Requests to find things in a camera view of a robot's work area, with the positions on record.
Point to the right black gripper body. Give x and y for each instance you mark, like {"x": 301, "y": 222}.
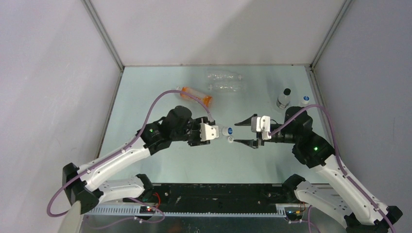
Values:
{"x": 260, "y": 140}

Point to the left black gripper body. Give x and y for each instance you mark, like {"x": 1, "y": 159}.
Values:
{"x": 194, "y": 139}

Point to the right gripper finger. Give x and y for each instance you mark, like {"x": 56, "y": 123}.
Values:
{"x": 247, "y": 122}
{"x": 248, "y": 142}

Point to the clear bottle caps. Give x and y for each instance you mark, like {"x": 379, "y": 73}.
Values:
{"x": 220, "y": 130}

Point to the small clear bottle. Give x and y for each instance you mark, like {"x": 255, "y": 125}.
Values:
{"x": 282, "y": 101}

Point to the black bottle cap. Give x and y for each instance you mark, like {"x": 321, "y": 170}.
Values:
{"x": 287, "y": 92}

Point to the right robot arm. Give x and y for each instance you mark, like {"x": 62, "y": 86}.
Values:
{"x": 354, "y": 207}

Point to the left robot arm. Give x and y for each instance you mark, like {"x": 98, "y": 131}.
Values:
{"x": 91, "y": 183}

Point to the clear bottle second row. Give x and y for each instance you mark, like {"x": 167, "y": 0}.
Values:
{"x": 226, "y": 87}

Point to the orange labelled bottle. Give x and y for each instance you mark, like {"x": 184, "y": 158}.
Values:
{"x": 197, "y": 95}

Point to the white cap upside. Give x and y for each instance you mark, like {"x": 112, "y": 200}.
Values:
{"x": 230, "y": 139}

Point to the right electronics board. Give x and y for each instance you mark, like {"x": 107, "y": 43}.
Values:
{"x": 294, "y": 216}

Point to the electronics board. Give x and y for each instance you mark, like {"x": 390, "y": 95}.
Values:
{"x": 294, "y": 216}
{"x": 146, "y": 210}

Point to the left electronics board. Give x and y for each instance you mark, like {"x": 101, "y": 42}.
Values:
{"x": 146, "y": 210}

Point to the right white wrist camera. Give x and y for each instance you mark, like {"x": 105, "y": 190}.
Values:
{"x": 261, "y": 124}

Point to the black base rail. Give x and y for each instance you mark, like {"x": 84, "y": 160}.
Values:
{"x": 218, "y": 198}

